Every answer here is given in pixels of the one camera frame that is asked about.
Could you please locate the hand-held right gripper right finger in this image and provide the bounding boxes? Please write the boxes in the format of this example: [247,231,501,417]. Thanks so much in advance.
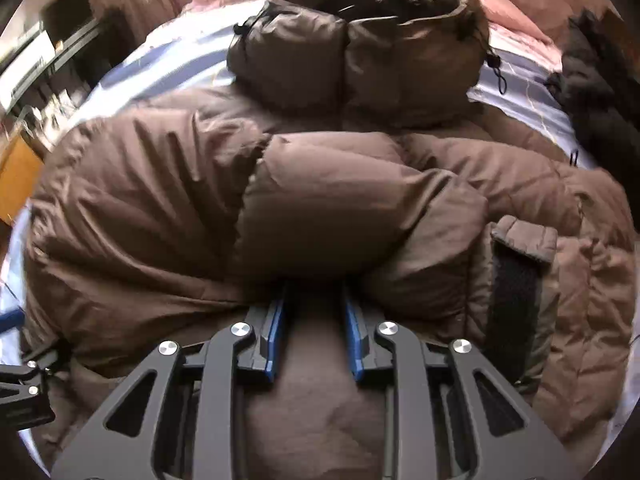
[342,294,587,480]

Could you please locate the pink blanket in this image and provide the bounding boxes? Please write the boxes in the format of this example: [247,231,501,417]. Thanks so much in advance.
[177,0,571,46]

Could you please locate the brown hooded down jacket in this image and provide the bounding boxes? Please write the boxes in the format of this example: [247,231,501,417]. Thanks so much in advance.
[20,0,637,480]

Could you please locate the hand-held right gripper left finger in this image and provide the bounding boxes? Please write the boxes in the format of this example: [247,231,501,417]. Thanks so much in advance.
[50,294,289,480]

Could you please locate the black garment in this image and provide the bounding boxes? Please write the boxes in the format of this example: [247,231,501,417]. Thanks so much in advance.
[544,9,640,171]

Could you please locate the blue striped bed sheet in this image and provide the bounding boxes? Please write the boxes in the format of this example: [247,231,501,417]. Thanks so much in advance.
[0,5,601,476]

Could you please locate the dark shelf unit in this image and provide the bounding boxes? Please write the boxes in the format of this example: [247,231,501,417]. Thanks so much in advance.
[0,0,136,116]

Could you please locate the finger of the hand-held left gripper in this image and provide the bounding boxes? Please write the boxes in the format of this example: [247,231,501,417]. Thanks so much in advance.
[0,339,72,433]

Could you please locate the wooden cabinet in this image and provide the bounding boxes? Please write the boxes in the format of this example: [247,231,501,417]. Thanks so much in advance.
[0,130,46,221]

